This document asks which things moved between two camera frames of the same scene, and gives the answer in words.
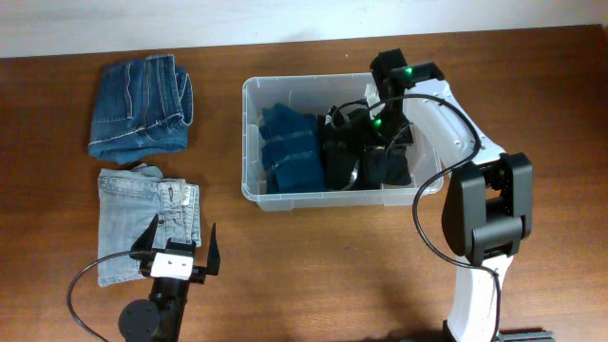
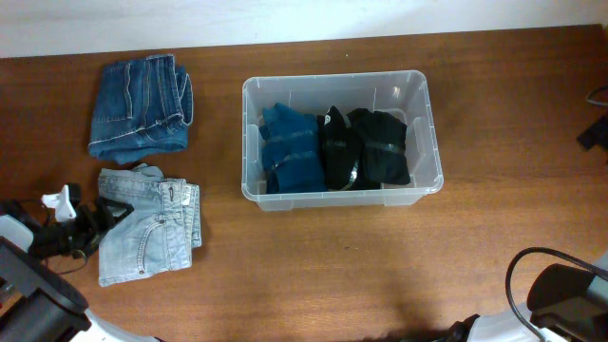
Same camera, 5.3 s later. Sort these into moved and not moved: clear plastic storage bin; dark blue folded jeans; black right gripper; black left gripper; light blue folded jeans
Moved: black right gripper; black left gripper
Not moved: light blue folded jeans; dark blue folded jeans; clear plastic storage bin
